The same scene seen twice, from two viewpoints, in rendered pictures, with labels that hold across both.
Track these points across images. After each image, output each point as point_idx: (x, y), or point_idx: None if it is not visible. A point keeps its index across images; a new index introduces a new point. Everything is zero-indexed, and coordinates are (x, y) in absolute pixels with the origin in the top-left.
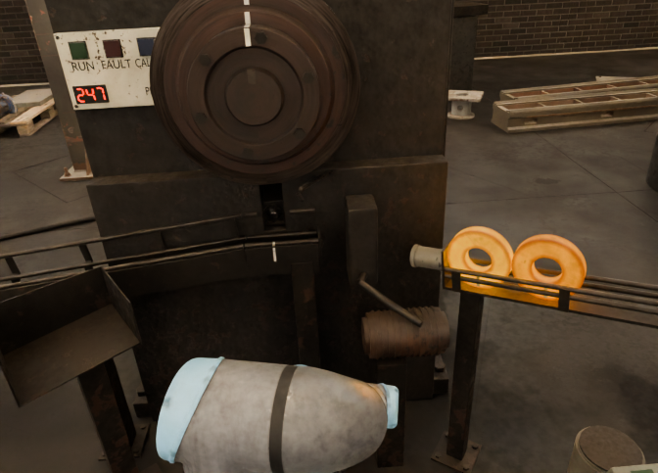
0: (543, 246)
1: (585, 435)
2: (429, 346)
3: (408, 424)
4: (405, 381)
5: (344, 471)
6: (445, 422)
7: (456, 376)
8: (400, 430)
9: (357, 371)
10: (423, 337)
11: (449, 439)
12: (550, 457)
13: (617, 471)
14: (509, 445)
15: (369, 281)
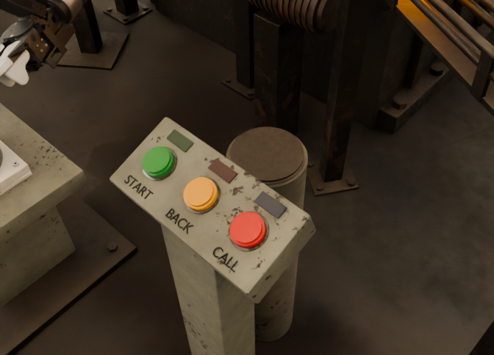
0: None
1: (265, 130)
2: (295, 11)
3: (321, 131)
4: (278, 49)
5: (65, 22)
6: (354, 151)
7: (331, 76)
8: (273, 107)
9: (304, 50)
10: None
11: (321, 153)
12: (411, 244)
13: (165, 121)
14: (387, 207)
15: None
